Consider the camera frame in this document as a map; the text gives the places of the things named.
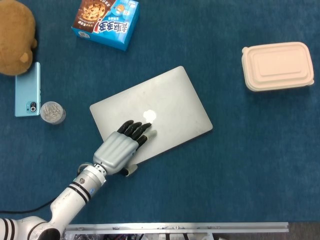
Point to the left silver and black robot hand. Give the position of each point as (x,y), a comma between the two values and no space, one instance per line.
(115,150)

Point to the silver laptop with apple logo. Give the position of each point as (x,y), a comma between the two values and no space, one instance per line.
(172,100)

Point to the clear plastic round jar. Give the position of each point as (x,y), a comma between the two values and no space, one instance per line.
(52,112)

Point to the teal smartphone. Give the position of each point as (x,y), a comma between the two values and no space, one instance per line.
(27,85)

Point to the blue table cloth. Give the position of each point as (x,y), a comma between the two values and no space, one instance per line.
(225,162)

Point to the blue chocolate cookie box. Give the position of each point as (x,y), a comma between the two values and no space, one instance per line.
(107,25)

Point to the brown plush toy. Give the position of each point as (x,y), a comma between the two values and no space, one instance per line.
(15,37)

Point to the beige lidded lunch box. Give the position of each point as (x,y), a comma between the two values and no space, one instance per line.
(277,66)

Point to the aluminium rail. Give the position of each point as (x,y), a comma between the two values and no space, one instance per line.
(175,227)

